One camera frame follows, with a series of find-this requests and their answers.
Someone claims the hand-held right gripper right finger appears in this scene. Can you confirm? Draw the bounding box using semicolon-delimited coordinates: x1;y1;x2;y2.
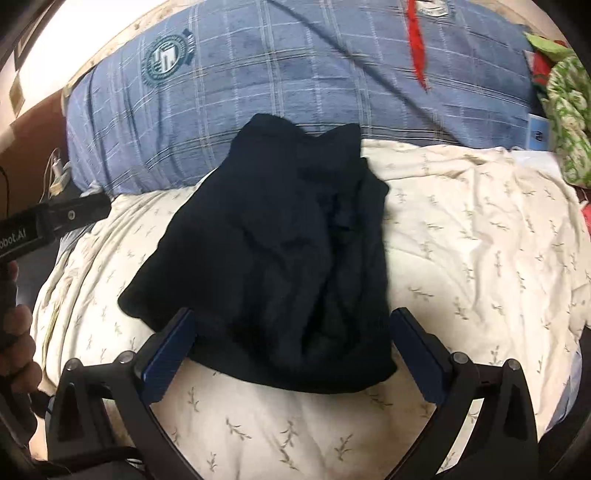
389;307;540;480

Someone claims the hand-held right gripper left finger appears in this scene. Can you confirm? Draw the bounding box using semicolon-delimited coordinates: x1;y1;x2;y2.
46;307;197;480

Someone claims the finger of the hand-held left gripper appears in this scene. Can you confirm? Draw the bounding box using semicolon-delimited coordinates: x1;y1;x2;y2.
44;192;112;238

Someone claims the dark navy shirt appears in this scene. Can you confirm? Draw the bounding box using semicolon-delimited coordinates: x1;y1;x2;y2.
117;113;399;394

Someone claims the person's left hand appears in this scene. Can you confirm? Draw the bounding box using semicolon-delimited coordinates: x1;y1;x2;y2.
0;305;43;396

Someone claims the brown headboard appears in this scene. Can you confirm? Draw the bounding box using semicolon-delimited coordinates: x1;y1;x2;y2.
0;88;70;204

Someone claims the white leaf-print bed sheet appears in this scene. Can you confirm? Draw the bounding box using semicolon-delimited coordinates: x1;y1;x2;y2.
32;138;591;480

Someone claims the light blue box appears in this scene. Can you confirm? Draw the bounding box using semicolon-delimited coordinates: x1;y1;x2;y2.
526;114;550;151

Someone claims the green white printed cloth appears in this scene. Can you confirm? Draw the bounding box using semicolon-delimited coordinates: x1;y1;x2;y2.
526;32;591;188

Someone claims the red cloth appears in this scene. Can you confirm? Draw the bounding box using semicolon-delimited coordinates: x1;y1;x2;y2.
531;41;568;90

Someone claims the red ribbon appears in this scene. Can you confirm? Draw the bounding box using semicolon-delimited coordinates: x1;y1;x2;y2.
405;0;430;90

